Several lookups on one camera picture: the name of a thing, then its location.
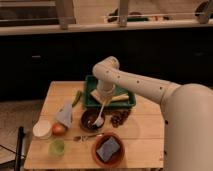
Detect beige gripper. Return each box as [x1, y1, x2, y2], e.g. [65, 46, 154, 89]
[99, 89, 114, 101]

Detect metal fork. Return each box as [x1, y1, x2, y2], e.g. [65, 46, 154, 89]
[73, 133, 104, 141]

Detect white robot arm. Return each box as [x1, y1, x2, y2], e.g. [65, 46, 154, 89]
[92, 56, 213, 171]

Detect blue sponge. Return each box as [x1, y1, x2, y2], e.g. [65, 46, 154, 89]
[96, 137, 120, 162]

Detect yellow corn cob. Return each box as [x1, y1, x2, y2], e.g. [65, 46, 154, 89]
[110, 94, 129, 102]

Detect green chili pepper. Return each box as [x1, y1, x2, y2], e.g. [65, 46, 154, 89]
[72, 90, 82, 107]

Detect black chair frame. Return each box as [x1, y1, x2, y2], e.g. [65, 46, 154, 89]
[2, 127, 26, 171]

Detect white cup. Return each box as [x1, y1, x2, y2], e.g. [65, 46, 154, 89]
[33, 120, 52, 139]

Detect grey folded cloth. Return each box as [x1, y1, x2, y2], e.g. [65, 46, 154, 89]
[55, 102, 72, 128]

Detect orange bowl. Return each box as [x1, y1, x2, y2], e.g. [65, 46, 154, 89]
[91, 132, 125, 168]

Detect orange fruit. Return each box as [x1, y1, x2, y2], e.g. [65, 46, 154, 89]
[52, 123, 66, 136]

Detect green cup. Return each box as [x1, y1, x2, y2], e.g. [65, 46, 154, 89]
[48, 139, 65, 156]

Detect brown grapes bunch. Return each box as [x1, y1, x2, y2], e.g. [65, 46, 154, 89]
[110, 110, 131, 128]

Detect green plastic tray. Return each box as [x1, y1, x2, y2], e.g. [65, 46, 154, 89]
[83, 75, 136, 109]

